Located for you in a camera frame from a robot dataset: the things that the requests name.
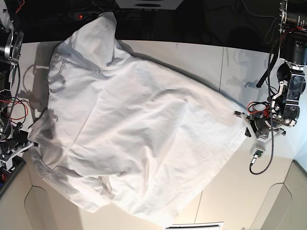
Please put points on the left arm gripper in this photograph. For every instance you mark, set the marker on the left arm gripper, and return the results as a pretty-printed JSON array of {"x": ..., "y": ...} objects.
[{"x": 259, "y": 122}]

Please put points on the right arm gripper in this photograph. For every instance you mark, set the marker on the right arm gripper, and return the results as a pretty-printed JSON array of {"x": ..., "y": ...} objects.
[{"x": 13, "y": 142}]

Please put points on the white t-shirt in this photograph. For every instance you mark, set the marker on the white t-shirt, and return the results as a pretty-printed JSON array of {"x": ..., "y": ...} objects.
[{"x": 124, "y": 130}]

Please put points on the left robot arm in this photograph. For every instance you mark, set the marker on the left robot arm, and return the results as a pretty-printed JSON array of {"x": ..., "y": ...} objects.
[{"x": 282, "y": 107}]

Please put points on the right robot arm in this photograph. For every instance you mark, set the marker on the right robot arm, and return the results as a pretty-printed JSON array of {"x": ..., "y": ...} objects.
[{"x": 13, "y": 111}]

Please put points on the grey bin with tools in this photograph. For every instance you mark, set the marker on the grey bin with tools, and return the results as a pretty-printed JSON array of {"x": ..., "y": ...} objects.
[{"x": 7, "y": 176}]

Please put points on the white vent grille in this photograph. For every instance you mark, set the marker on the white vent grille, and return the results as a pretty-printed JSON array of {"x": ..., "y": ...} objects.
[{"x": 197, "y": 226}]

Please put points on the white box with oval opening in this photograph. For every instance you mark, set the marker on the white box with oval opening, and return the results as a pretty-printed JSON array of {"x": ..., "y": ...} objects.
[{"x": 149, "y": 4}]

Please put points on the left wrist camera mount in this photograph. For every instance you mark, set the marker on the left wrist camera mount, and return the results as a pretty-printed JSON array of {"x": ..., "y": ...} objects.
[{"x": 258, "y": 148}]

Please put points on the black power strip red switch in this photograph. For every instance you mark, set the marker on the black power strip red switch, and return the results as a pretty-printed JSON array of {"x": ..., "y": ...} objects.
[{"x": 83, "y": 15}]

